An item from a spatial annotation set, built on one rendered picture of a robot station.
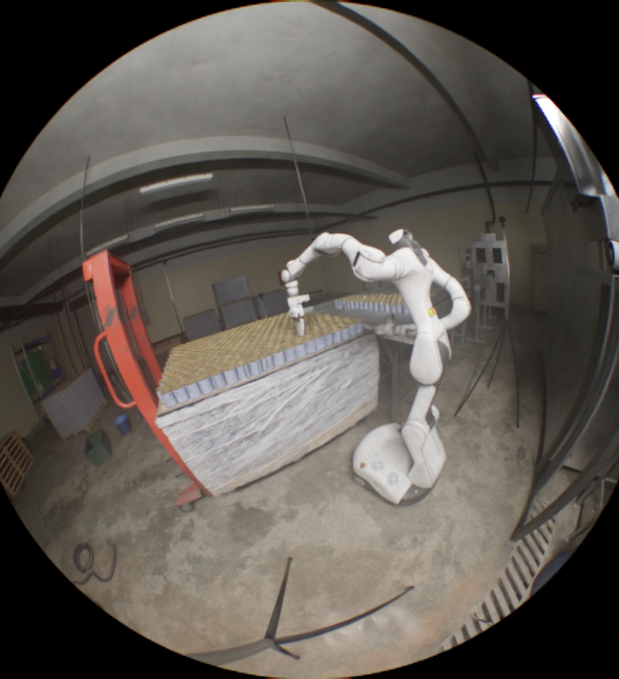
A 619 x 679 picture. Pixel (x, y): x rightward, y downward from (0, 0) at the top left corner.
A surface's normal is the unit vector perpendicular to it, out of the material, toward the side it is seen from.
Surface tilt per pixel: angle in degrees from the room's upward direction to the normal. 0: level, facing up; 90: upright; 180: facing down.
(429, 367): 89
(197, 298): 90
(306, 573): 0
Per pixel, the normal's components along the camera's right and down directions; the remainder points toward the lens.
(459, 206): -0.82, 0.33
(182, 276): 0.54, 0.18
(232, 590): -0.19, -0.93
